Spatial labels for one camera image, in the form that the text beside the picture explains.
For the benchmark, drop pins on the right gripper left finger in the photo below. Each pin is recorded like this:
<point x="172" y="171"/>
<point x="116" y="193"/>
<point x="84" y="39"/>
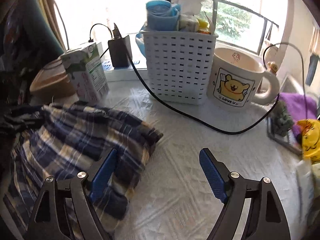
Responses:
<point x="49" y="218"/>

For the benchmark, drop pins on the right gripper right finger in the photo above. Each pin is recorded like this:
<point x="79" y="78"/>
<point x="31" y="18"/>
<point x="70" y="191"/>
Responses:
<point x="266" y="217"/>

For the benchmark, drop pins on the blue plaid pants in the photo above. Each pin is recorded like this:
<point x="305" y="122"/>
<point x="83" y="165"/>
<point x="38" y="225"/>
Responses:
<point x="61" y="140"/>

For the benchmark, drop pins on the white plastic bag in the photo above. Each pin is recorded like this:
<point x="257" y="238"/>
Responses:
<point x="308" y="190"/>

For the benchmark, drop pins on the small green plant figurine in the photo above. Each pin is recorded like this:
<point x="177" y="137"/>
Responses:
<point x="281" y="120"/>

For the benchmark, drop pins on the yellow duck plastic bag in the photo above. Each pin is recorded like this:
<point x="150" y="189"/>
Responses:
<point x="310" y="139"/>

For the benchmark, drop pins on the purple cloth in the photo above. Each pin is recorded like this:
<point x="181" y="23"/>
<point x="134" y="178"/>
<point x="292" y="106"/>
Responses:
<point x="296" y="108"/>

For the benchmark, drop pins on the brown lidded food container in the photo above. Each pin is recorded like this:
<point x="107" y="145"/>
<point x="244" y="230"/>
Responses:
<point x="52" y="82"/>

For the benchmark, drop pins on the white bear cartoon mug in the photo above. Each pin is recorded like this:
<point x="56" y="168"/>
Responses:
<point x="236" y="80"/>

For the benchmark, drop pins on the white power strip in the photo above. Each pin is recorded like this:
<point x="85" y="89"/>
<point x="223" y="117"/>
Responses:
<point x="124" y="74"/>

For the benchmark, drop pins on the green white milk carton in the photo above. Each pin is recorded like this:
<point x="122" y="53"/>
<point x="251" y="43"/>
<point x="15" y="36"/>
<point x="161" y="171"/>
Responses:
<point x="85" y="71"/>

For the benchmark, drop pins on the white perforated plastic basket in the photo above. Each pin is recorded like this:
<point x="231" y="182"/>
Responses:
<point x="179" y="64"/>

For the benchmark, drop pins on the black power adapter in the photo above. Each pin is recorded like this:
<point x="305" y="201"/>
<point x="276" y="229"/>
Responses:
<point x="120" y="49"/>

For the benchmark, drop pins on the blue roll in basket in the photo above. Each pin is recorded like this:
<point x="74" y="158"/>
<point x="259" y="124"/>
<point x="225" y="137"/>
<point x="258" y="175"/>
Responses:
<point x="162" y="15"/>

